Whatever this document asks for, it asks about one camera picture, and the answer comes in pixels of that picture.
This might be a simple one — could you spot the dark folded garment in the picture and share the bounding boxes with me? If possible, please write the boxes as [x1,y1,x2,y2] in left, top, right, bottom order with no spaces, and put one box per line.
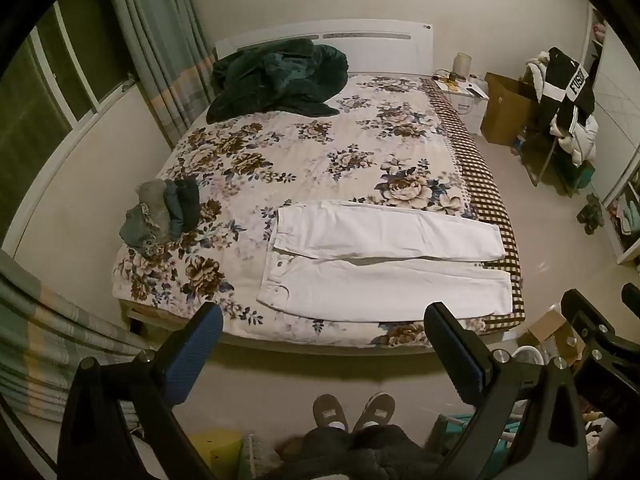
[175,178,202,235]

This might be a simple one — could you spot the teal folded garment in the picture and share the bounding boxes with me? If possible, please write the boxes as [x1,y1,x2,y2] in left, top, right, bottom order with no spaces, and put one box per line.
[164,180,183,241]

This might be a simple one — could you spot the floral bed sheet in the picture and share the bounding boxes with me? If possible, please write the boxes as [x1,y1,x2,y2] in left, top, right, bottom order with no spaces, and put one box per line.
[111,74,481,348]

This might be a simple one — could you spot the person's dark fleece trousers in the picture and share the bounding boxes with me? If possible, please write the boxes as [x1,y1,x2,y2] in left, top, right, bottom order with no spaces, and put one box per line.
[260,425,446,480]

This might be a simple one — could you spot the white pants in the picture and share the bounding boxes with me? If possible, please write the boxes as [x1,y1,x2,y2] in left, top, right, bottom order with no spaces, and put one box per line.
[256,200,512,322]

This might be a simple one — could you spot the person's grey right slipper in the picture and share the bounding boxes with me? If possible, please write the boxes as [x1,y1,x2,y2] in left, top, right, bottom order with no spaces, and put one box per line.
[352,392,396,432]

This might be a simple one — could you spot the person's grey left slipper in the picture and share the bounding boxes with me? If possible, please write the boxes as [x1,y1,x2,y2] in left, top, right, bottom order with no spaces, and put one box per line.
[313,394,351,432]

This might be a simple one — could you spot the pale clothes on chair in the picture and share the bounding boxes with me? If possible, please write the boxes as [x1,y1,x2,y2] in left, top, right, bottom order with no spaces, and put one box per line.
[523,52,552,102]

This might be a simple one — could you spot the green box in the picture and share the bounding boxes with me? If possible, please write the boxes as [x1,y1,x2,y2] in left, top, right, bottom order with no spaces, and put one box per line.
[570,162,596,191]

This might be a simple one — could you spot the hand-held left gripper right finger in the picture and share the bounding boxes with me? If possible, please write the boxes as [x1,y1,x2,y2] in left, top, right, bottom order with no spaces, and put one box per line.
[423,301,588,480]

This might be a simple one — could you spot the dark green blanket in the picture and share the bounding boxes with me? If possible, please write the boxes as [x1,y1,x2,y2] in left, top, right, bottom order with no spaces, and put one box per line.
[206,38,349,123]

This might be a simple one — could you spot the brown checked bed sheet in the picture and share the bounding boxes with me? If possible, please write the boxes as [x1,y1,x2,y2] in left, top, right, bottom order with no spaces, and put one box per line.
[422,77,526,341]

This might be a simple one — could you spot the cream table lamp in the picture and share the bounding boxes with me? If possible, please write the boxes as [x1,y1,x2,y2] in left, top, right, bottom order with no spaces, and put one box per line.
[452,52,474,82]

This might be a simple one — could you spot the person's grey slipper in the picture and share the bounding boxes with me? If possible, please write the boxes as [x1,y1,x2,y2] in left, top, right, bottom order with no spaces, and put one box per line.
[352,392,396,432]
[313,394,351,432]

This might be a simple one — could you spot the window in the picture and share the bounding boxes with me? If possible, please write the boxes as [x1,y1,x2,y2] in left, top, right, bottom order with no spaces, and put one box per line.
[0,0,137,203]

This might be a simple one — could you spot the white padded jacket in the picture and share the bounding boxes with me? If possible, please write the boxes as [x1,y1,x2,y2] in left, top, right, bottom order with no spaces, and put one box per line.
[551,112,599,167]

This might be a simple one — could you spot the black white striped jacket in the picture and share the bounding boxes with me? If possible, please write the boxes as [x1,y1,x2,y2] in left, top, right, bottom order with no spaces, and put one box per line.
[537,47,596,135]

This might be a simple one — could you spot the chair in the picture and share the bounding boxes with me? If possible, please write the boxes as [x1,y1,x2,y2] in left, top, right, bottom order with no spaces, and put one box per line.
[517,110,596,197]

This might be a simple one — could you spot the pair of dark slippers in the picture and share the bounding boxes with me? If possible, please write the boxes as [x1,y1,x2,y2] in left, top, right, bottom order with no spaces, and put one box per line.
[576,193,606,235]

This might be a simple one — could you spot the small cardboard box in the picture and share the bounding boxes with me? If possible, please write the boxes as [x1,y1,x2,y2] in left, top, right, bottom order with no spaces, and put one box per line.
[527,308,582,357]

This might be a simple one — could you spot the grey folded garment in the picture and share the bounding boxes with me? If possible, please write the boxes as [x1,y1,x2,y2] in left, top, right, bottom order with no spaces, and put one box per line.
[119,179,172,260]

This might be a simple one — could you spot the white nightstand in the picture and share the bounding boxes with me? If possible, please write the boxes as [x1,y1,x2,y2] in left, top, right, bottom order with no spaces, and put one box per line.
[432,77,489,136]

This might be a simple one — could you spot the large cardboard box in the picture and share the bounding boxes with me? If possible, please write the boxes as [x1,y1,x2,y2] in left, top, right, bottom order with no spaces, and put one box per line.
[481,72,540,147]

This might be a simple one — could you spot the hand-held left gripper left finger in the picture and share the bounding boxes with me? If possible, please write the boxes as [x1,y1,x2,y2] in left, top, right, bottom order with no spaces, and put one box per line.
[57,302,224,480]

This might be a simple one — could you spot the green striped curtain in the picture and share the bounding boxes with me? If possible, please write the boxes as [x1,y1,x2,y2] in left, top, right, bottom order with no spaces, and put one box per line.
[106,0,217,150]
[0,250,168,428]

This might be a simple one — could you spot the white bed headboard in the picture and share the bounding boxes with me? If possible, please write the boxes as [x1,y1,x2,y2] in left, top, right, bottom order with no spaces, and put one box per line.
[215,21,433,78]

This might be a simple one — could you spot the yellow box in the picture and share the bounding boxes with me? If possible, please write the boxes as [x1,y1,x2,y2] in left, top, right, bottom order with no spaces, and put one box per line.
[190,432,244,480]

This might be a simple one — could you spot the white wardrobe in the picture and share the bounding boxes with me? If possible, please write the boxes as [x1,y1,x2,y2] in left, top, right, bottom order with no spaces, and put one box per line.
[582,5,640,266]

